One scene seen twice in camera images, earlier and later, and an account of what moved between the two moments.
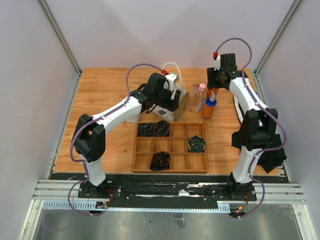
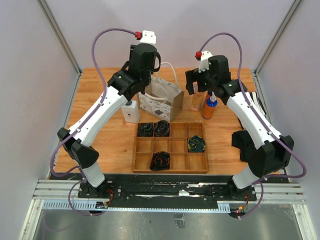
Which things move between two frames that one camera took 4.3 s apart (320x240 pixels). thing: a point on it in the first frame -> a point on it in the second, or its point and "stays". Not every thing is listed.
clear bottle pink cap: (198, 97) stays
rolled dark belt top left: (145, 129) stays
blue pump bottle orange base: (208, 107) stays
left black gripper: (172, 105) -> (131, 47)
